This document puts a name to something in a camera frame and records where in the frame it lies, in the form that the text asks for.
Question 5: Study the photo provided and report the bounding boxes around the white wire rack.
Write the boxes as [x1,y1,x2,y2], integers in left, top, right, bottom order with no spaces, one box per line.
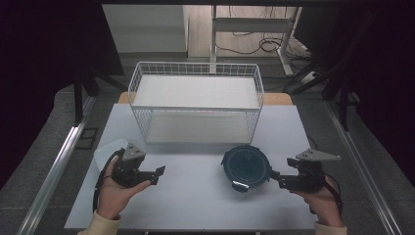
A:
[127,61,265,146]

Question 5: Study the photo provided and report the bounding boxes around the white power strip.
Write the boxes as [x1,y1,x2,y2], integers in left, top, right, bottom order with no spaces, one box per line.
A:
[299,70,319,85]

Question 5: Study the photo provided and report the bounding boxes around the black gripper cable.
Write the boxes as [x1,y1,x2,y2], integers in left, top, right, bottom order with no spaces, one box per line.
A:
[92,148,127,213]
[323,174,345,217]

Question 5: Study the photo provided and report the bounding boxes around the white cabinet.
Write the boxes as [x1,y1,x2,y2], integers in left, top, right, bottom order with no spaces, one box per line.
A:
[101,4,190,54]

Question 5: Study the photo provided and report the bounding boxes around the wooden table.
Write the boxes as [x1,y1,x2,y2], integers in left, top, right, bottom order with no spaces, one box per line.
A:
[116,91,294,107]

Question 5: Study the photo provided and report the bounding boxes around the white translucent lidded container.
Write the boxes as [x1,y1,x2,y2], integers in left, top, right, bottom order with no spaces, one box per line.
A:
[93,138,131,174]

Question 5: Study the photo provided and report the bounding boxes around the person's right hand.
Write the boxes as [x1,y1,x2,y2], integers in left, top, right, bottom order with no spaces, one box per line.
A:
[291,173,345,228]

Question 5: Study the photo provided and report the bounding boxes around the aluminium rail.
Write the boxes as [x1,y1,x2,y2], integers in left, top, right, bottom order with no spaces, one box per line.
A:
[325,98,405,235]
[15,95,98,235]

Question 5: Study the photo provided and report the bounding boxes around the white metal desk frame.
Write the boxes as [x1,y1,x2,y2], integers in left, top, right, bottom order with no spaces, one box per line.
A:
[209,4,303,77]

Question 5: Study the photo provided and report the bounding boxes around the black stand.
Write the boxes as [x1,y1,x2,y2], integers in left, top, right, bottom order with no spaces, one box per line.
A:
[283,9,376,132]
[71,63,129,127]

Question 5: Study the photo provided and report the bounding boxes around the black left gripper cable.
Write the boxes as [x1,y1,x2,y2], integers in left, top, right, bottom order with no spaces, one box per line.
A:
[92,148,127,213]

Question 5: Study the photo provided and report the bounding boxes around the dark round lidded container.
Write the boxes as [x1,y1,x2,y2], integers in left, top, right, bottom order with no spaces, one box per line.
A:
[220,144,273,194]

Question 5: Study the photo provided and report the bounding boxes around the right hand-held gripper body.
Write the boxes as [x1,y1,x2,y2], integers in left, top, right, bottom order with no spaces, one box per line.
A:
[279,148,343,194]

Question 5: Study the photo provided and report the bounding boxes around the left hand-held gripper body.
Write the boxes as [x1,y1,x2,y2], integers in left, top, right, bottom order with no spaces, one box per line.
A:
[111,141,155,189]

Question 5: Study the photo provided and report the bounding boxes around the black curtain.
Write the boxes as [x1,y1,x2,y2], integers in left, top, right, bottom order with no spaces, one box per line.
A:
[293,0,415,189]
[0,0,125,191]

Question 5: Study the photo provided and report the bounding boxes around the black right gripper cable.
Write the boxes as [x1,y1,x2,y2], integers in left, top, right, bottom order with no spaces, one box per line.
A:
[323,174,345,217]

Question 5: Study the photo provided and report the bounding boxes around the black floor cables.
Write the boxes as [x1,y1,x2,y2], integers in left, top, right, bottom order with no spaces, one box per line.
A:
[214,5,316,62]

